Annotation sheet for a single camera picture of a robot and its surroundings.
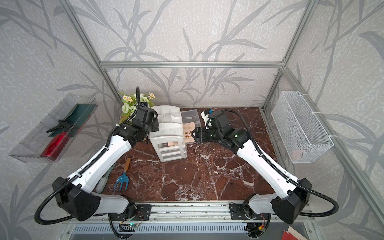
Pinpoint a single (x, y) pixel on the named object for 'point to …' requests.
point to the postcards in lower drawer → (169, 144)
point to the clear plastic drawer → (190, 121)
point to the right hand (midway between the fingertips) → (196, 132)
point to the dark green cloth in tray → (77, 117)
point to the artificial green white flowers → (129, 105)
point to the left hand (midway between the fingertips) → (153, 121)
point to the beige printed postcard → (188, 128)
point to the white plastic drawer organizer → (170, 130)
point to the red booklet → (292, 234)
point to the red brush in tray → (55, 146)
